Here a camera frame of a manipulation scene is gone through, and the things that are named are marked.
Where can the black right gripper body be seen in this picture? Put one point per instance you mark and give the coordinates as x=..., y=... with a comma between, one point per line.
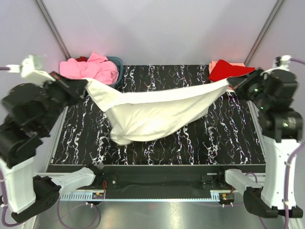
x=253, y=90

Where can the right aluminium corner post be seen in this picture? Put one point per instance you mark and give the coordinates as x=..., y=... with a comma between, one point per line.
x=266, y=26

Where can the white t shirt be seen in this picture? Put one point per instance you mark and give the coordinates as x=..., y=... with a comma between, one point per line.
x=147, y=116

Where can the white slotted cable duct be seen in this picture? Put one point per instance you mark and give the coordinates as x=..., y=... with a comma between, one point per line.
x=83, y=196

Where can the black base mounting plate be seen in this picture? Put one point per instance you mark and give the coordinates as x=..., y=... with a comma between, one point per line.
x=167, y=181

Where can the red t shirt in basket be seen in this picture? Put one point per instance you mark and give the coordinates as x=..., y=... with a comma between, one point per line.
x=82, y=59

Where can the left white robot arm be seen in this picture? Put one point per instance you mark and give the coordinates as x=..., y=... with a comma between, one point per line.
x=33, y=110

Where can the folded light pink t shirt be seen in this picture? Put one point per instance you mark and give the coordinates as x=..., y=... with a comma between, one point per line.
x=212, y=64

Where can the pink crumpled t shirt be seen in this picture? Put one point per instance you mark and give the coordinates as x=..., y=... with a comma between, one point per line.
x=97, y=67

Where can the aluminium corner post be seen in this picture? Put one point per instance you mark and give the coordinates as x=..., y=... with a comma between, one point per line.
x=266, y=26
x=52, y=27

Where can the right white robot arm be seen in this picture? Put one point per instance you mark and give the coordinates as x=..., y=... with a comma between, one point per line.
x=282, y=129

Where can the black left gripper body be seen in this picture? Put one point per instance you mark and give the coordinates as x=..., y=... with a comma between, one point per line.
x=58, y=92

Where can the left aluminium corner post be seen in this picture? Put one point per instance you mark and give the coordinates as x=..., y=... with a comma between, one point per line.
x=52, y=27

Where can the folded red t shirt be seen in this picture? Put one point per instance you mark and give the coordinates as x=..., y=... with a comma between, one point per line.
x=223, y=70

